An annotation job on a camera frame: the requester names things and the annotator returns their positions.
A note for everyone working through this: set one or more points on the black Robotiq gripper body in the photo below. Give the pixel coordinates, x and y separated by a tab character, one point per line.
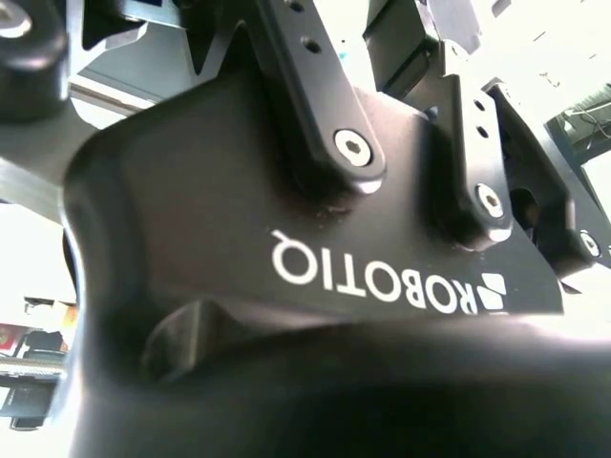
191	214

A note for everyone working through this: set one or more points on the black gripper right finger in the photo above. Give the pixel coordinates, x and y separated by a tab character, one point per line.
482	143

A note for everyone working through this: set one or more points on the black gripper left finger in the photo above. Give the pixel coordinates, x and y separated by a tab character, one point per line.
324	95

